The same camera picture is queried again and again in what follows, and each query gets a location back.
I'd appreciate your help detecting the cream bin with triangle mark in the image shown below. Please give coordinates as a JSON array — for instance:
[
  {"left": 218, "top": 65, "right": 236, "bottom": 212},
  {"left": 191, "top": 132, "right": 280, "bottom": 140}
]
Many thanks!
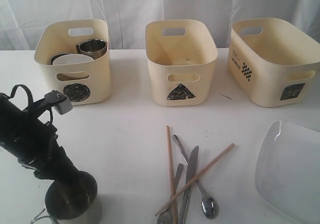
[{"left": 145, "top": 20, "right": 218, "bottom": 107}]

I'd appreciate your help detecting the steel spoon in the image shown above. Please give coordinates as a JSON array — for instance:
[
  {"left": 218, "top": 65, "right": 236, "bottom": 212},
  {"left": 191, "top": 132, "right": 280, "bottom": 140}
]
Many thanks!
[{"left": 172, "top": 134, "right": 219, "bottom": 223}]

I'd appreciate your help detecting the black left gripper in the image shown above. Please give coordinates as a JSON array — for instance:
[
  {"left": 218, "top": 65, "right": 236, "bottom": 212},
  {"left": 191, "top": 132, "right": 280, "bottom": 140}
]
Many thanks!
[{"left": 17, "top": 128, "right": 87, "bottom": 188}]

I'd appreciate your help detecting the diagonal wooden chopstick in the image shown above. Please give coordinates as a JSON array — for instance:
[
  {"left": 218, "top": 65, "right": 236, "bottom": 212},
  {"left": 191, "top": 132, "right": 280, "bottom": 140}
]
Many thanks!
[{"left": 155, "top": 143, "right": 235, "bottom": 216}]

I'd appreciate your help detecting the steel mug with wire handle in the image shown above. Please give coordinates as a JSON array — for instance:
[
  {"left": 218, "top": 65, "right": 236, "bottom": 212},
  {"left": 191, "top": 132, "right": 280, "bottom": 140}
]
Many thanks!
[{"left": 30, "top": 171, "right": 102, "bottom": 223}]

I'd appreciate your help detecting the cream bin with circle mark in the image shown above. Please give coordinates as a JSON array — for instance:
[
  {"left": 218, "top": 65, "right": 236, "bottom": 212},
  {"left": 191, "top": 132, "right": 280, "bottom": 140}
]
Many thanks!
[{"left": 34, "top": 19, "right": 112, "bottom": 106}]

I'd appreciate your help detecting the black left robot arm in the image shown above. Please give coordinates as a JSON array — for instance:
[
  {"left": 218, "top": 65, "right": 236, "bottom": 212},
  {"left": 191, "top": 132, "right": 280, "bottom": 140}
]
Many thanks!
[{"left": 0, "top": 91, "right": 81, "bottom": 185}]

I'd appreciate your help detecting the cream bin with square mark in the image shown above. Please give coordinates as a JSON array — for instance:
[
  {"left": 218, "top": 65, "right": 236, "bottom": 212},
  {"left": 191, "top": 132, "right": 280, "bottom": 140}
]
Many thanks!
[{"left": 227, "top": 18, "right": 320, "bottom": 107}]

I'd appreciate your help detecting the steel fork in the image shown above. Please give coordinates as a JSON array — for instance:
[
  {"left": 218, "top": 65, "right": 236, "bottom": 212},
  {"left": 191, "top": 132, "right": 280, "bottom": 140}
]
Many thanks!
[{"left": 157, "top": 163, "right": 184, "bottom": 224}]

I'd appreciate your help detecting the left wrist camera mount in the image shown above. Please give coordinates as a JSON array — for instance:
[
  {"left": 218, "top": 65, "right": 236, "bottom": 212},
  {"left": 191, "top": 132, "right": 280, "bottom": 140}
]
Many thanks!
[{"left": 8, "top": 84, "right": 73, "bottom": 124}]

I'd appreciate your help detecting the white ceramic bowl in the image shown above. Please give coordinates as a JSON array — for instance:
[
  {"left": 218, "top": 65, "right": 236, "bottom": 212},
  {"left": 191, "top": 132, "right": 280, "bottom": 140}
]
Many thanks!
[{"left": 52, "top": 53, "right": 93, "bottom": 81}]

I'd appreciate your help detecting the white square plate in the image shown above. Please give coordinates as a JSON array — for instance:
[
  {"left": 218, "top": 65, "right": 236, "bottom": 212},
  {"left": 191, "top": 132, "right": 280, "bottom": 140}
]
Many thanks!
[{"left": 254, "top": 120, "right": 320, "bottom": 223}]

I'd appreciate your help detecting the steel table knife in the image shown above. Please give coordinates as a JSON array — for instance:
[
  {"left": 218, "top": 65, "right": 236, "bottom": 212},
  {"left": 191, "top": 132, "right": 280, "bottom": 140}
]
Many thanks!
[{"left": 177, "top": 146, "right": 199, "bottom": 224}]

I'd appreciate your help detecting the white backdrop curtain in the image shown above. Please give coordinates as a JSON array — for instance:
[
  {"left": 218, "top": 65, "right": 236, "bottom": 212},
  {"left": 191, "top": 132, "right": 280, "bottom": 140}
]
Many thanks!
[{"left": 0, "top": 0, "right": 320, "bottom": 50}]

